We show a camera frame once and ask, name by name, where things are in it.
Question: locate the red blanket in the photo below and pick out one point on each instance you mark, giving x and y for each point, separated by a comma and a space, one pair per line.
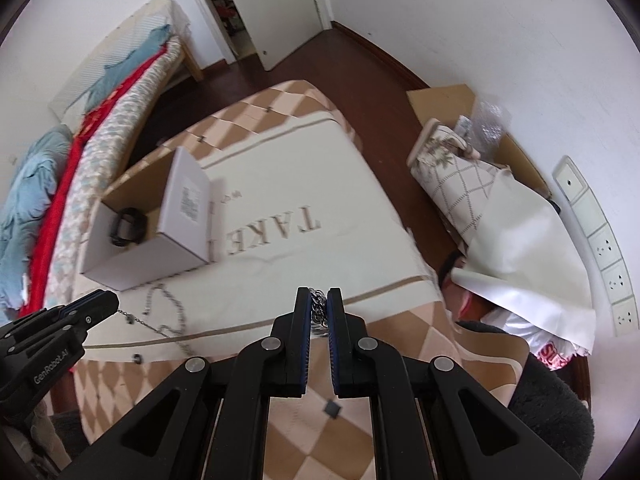
44, 247

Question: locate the brown cardboard sheet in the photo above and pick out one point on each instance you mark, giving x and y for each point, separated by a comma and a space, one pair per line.
452, 105

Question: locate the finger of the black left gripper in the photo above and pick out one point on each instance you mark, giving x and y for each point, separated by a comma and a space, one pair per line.
86, 311

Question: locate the light blue duvet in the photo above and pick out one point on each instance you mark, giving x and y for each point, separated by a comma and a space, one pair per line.
30, 195

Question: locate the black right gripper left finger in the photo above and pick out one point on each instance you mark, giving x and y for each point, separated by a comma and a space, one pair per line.
207, 420

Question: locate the white cardboard box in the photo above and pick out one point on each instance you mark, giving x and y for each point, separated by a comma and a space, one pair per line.
174, 194

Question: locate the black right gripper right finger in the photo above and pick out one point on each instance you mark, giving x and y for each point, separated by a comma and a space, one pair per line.
431, 420

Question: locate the black smart watch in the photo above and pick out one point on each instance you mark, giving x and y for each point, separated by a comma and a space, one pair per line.
128, 227

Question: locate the black fuzzy stool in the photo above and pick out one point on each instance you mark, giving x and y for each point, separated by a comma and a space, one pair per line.
531, 391

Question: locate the checkered bed sheet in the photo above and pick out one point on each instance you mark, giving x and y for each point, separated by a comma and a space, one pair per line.
111, 128

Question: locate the cream patterned cloth bag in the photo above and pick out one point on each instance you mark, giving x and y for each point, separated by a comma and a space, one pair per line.
518, 255

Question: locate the clear plastic bag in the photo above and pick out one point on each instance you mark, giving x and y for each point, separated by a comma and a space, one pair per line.
489, 123

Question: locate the cream checkered tablecloth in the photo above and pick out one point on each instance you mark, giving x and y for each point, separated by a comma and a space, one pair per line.
292, 203

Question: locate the white power strip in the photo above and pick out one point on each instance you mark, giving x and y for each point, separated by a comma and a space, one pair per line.
603, 244

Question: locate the white door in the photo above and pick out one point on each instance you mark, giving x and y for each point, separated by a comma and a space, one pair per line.
277, 28

